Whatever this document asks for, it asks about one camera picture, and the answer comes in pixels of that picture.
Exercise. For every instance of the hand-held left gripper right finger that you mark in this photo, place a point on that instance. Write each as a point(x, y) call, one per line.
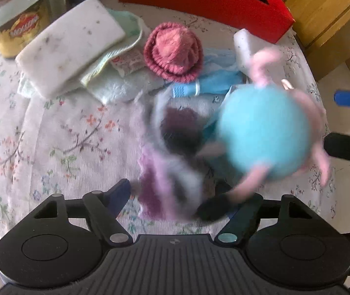
point(245, 215)

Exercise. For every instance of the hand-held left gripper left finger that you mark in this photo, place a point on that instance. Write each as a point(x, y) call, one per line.
point(120, 192)

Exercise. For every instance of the purple knit hat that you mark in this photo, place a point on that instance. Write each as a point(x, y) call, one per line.
point(159, 178)

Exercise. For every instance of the pink pig plush toy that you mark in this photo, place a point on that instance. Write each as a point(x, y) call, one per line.
point(264, 129)

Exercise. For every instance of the floral tablecloth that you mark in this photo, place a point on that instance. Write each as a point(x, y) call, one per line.
point(55, 129)

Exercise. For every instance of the large white sponge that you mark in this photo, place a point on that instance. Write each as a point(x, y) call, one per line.
point(70, 43)

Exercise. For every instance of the wooden cabinet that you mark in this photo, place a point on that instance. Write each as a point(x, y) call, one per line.
point(331, 15)

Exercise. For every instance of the small white sponge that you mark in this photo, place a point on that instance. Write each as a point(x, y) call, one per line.
point(244, 46)

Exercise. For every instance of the pink knit hat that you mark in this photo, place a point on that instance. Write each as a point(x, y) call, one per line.
point(175, 52)

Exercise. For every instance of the red box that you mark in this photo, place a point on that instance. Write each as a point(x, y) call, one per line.
point(193, 3)

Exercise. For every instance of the white printed towel label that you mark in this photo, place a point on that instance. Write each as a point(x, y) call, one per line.
point(128, 63)

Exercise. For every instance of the pale green towel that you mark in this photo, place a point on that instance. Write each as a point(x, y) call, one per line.
point(113, 89)

